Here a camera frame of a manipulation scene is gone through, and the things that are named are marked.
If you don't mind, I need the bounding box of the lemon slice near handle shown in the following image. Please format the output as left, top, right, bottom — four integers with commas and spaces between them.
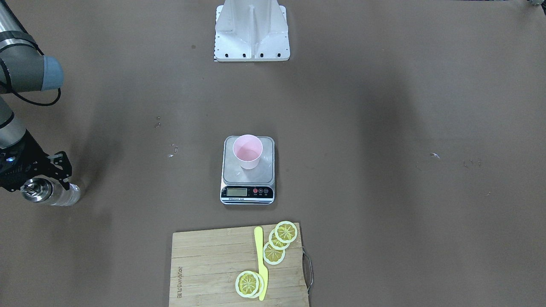
235, 270, 265, 298

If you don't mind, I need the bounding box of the grey kitchen scale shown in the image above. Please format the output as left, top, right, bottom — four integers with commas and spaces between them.
220, 136, 276, 205

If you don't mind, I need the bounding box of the white camera mast base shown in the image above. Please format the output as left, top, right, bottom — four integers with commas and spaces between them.
213, 0, 291, 62

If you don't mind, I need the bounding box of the pink plastic cup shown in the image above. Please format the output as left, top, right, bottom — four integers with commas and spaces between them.
232, 134, 263, 170

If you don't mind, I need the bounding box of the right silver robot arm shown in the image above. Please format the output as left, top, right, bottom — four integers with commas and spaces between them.
0, 0, 72, 192

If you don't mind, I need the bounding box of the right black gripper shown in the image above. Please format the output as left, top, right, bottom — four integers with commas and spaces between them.
0, 130, 73, 192

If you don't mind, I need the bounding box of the clear glass sauce bottle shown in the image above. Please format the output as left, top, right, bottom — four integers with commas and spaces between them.
20, 177, 82, 206

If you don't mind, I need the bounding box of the yellow plastic knife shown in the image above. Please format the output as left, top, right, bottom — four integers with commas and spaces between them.
253, 226, 269, 301

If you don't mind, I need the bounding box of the lemon slice far end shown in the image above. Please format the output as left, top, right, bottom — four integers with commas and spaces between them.
273, 221, 298, 243

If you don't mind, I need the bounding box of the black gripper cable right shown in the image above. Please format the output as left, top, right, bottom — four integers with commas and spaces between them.
6, 87, 62, 107

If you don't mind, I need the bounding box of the bamboo cutting board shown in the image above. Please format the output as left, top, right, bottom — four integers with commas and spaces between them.
169, 226, 313, 307

